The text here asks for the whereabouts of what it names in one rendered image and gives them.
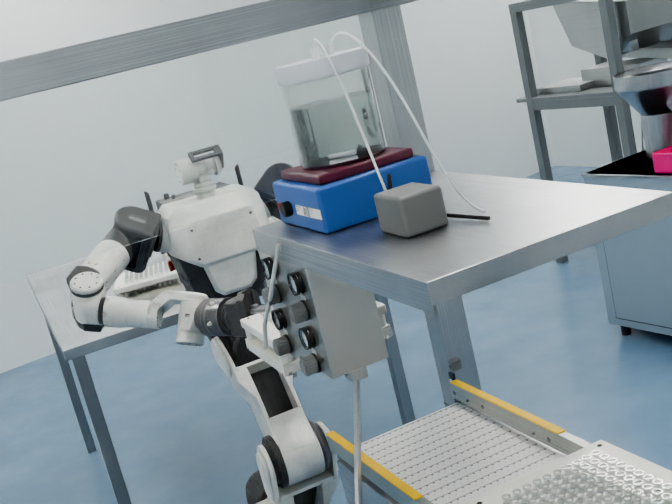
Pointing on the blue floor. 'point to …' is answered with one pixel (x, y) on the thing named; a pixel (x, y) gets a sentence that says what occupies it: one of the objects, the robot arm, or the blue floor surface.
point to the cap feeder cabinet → (636, 254)
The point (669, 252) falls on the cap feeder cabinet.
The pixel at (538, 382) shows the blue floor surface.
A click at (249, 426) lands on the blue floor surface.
